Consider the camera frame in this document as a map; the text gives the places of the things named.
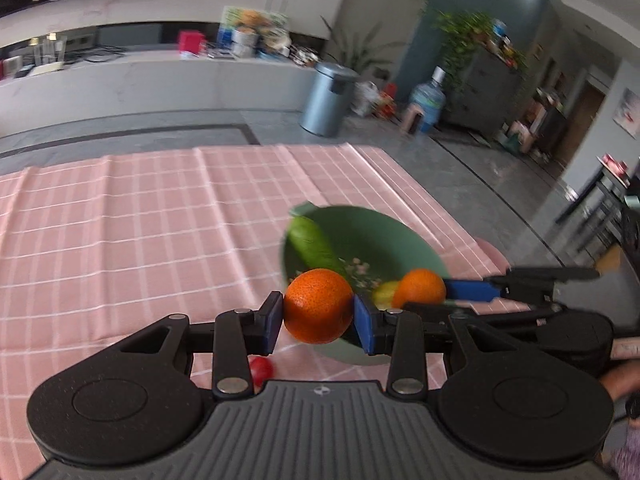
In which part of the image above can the teddy bear gift bag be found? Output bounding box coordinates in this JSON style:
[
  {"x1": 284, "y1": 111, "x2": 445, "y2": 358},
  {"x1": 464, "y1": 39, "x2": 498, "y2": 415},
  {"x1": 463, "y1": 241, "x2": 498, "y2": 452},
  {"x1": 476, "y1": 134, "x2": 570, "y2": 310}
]
[{"x1": 216, "y1": 6, "x2": 292, "y2": 58}]

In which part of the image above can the grey cabinet with plants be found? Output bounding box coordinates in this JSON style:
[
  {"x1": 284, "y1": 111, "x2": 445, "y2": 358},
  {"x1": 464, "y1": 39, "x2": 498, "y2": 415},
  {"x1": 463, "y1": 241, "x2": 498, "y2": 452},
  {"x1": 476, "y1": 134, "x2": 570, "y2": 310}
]
[{"x1": 444, "y1": 48, "x2": 522, "y2": 136}]

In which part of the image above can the red box on counter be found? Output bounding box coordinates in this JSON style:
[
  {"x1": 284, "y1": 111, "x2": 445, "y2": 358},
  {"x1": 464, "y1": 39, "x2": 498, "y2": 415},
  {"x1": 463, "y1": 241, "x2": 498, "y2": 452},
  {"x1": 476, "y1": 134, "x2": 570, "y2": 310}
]
[{"x1": 178, "y1": 30, "x2": 206, "y2": 58}]

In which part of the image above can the green plastic bowl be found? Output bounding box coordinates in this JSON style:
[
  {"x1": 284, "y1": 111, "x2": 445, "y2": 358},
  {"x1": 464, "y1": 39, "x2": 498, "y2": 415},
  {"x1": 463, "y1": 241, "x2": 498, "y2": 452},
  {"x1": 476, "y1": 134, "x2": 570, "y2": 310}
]
[{"x1": 280, "y1": 202, "x2": 450, "y2": 366}]

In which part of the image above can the orange tangerine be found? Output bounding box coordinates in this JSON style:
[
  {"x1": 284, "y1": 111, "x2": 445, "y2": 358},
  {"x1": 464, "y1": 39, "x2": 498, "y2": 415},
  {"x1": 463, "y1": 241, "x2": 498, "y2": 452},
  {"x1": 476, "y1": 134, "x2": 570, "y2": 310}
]
[
  {"x1": 392, "y1": 269, "x2": 447, "y2": 309},
  {"x1": 283, "y1": 269, "x2": 354, "y2": 344}
]

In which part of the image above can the green cucumber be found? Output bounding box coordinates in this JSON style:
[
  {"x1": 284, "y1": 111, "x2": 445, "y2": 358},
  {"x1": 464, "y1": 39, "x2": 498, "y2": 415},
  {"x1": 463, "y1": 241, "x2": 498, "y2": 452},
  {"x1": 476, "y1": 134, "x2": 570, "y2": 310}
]
[{"x1": 281, "y1": 216, "x2": 355, "y2": 287}]

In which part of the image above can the person's right hand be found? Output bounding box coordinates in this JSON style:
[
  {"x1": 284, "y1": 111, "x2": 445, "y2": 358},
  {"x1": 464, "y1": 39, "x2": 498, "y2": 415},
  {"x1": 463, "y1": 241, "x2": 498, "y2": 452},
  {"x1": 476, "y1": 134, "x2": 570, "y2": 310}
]
[{"x1": 600, "y1": 360, "x2": 640, "y2": 420}]

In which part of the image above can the grey metal trash bin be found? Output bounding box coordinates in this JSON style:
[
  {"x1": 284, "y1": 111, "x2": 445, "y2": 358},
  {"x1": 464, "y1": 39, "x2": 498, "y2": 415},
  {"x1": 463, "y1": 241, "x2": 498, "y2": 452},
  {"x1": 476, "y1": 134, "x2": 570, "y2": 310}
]
[{"x1": 299, "y1": 62, "x2": 359, "y2": 138}]

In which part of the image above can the pink checked tablecloth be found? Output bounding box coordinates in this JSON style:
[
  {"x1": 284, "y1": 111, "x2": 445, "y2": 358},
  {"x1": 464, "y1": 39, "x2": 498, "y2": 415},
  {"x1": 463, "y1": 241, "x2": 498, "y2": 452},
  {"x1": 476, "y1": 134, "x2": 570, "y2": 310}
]
[{"x1": 1, "y1": 144, "x2": 497, "y2": 479}]

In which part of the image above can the blue water jug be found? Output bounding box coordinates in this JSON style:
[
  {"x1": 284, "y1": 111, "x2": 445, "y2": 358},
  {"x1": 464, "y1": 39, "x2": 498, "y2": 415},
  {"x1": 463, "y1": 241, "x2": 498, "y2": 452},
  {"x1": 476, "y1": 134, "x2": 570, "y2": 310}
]
[{"x1": 410, "y1": 66, "x2": 446, "y2": 133}]

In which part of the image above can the red cherry tomato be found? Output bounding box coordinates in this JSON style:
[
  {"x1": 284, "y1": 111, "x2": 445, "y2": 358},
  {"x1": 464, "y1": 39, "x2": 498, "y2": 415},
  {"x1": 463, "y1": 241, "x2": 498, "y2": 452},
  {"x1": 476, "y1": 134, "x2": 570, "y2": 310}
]
[{"x1": 250, "y1": 356, "x2": 274, "y2": 389}]

